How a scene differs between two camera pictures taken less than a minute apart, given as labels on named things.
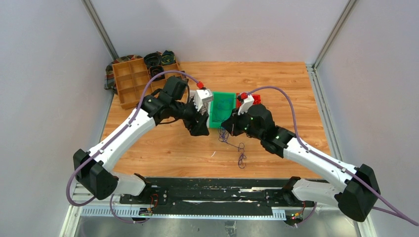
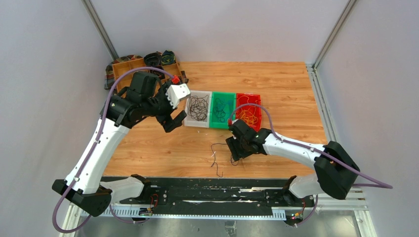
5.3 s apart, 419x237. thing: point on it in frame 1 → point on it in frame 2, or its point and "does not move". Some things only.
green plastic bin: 222,104 does not move
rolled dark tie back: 152,59 does not move
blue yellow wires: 223,136 → 219,108
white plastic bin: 203,97 does not move
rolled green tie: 168,58 does not move
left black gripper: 197,125 → 170,125
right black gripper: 230,125 → 232,144
